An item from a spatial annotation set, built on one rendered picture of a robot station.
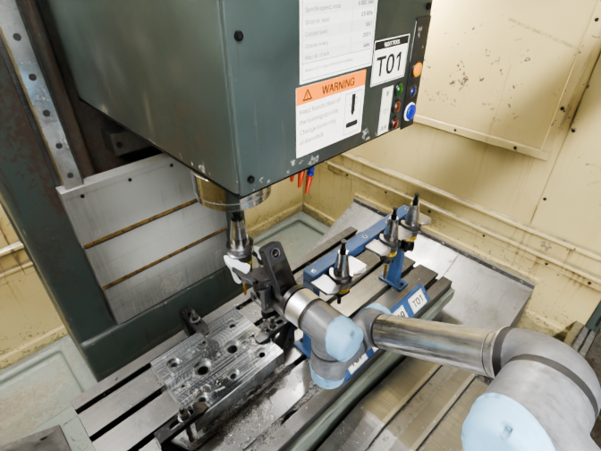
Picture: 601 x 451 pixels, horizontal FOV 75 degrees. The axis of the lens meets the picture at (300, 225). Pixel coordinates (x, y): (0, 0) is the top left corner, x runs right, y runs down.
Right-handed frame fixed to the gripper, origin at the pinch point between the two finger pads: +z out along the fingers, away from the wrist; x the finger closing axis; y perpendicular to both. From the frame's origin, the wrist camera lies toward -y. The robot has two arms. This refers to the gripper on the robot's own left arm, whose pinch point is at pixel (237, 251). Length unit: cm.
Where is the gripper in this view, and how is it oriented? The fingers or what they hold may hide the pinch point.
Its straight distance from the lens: 93.1
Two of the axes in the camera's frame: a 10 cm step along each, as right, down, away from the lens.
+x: 7.2, -4.0, 5.7
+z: -6.9, -4.2, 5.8
